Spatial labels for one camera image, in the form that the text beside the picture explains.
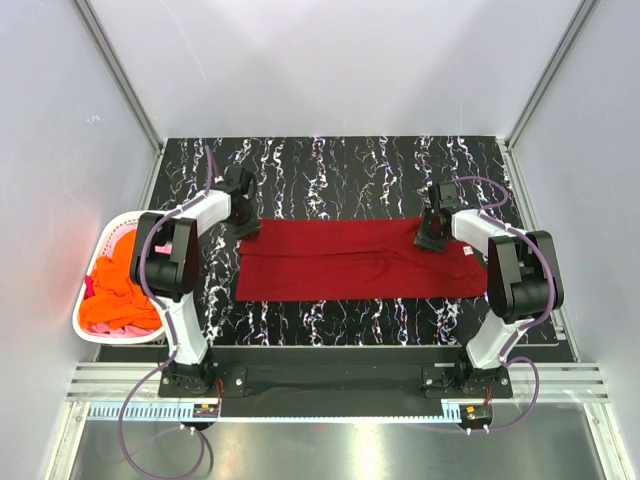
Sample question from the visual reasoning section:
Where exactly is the red t-shirt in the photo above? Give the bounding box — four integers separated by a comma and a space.
236, 218, 487, 302

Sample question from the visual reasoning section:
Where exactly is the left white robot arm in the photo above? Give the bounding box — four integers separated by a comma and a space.
130, 166, 261, 396

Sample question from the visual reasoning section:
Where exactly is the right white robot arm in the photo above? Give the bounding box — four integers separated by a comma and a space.
414, 181, 564, 397

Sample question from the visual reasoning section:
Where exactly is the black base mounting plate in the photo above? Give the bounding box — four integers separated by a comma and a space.
161, 346, 513, 400

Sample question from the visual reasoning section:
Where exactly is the pink t-shirt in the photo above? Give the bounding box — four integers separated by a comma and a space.
89, 221, 171, 336

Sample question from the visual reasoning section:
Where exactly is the white plastic laundry basket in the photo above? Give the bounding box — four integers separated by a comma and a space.
72, 211, 164, 345

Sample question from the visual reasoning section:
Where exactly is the magenta garment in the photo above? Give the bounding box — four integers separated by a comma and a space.
83, 275, 95, 300

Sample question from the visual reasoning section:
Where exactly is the left aluminium frame post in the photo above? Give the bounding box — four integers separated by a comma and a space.
71, 0, 165, 156

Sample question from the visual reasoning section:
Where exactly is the aluminium frame post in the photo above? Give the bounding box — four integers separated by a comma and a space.
504, 0, 600, 149
71, 0, 165, 156

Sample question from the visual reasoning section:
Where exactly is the slotted cable duct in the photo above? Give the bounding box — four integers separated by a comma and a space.
87, 400, 462, 425

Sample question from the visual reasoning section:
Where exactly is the right aluminium frame post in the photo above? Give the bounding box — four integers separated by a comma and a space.
504, 0, 600, 149

